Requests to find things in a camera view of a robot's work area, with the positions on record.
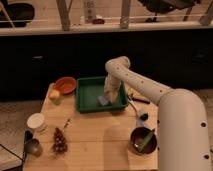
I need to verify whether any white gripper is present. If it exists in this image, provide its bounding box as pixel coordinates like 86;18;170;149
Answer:
104;75;120;103

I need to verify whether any black cable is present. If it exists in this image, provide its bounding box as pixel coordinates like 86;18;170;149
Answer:
0;143;24;161

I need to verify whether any tan cloth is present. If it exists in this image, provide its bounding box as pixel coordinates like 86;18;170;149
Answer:
125;84;134;98

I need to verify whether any dark brown bowl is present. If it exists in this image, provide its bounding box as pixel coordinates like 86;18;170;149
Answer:
128;127;157;155

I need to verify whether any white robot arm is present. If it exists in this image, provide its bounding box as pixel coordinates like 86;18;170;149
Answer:
105;56;212;171

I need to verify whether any dark red disc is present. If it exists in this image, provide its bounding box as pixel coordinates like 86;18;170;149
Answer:
92;19;105;24

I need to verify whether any black handled spoon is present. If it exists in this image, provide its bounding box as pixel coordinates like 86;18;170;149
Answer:
129;100;148;121

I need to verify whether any green plastic tray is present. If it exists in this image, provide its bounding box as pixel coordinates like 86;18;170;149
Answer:
76;76;128;113

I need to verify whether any yellow green apple toy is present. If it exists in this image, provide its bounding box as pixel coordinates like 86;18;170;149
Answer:
49;89;60;101

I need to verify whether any green utensil in bowl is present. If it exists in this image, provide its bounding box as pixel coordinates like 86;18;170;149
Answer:
138;129;155;152

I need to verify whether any white bottle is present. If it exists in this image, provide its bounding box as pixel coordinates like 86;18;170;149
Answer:
83;0;96;23

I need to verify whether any white cup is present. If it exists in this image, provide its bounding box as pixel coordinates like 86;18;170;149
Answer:
27;113;46;132

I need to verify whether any black chair left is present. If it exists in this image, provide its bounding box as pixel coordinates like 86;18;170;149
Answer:
0;2;35;28

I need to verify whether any black office chair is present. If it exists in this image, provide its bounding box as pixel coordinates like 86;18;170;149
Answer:
138;0;201;23

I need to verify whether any orange bowl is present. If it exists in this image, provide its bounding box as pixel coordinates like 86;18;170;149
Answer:
54;77;77;95

